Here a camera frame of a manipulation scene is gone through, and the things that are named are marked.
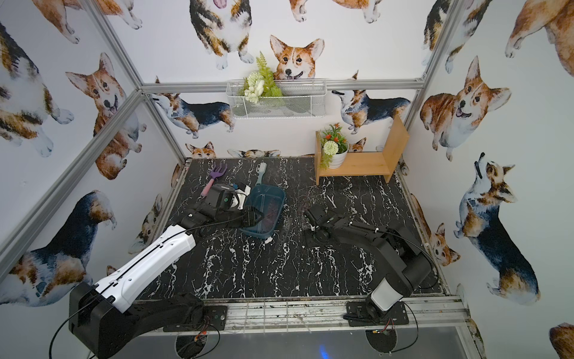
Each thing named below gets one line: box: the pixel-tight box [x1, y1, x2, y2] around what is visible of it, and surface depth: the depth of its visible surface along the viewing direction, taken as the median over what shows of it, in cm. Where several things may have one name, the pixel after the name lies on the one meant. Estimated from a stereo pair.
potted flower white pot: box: [319, 122, 350, 170], surface depth 100 cm
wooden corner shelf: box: [314, 115, 410, 185], surface depth 109 cm
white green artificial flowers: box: [238, 50, 284, 104], surface depth 82 cm
